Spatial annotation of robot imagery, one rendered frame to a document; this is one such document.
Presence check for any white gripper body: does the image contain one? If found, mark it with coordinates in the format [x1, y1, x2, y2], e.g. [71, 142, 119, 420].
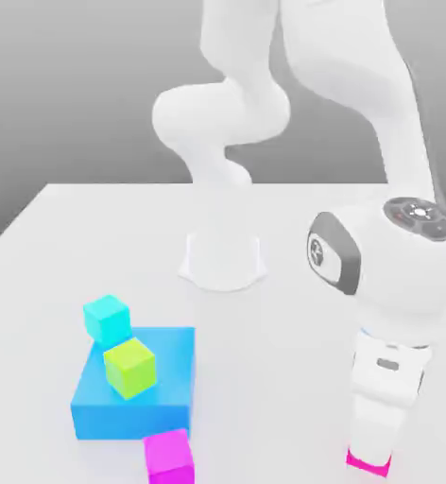
[348, 392, 405, 468]

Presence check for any small hot pink cube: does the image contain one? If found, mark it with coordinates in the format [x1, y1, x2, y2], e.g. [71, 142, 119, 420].
[345, 447, 393, 478]

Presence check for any small magenta cube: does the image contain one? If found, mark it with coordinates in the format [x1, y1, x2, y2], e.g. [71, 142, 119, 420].
[143, 427, 197, 484]

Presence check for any small lime green cube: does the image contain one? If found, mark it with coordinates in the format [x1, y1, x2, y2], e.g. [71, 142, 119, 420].
[102, 337, 157, 401]

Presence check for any small cyan cube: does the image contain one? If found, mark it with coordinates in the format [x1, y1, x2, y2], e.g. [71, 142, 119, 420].
[82, 294, 133, 348]

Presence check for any large blue box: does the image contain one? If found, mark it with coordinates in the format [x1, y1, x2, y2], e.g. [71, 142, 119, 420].
[70, 326, 197, 442]

